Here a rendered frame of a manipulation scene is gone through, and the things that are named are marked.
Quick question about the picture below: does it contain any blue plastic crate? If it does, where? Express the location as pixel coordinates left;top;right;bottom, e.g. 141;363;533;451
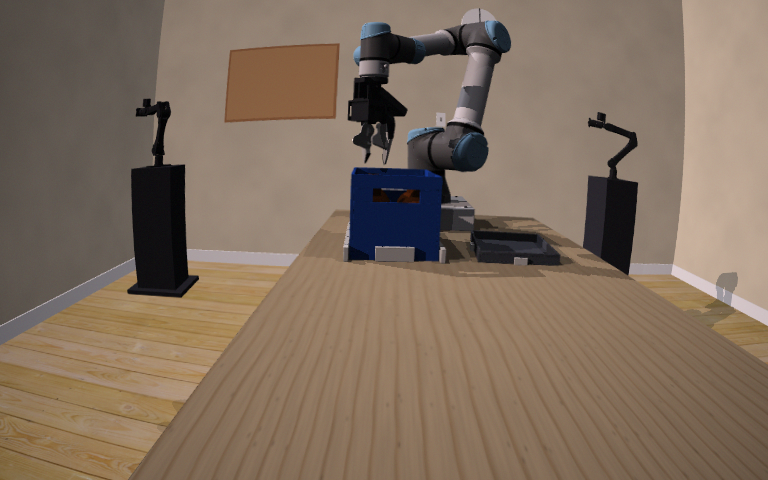
349;167;442;261

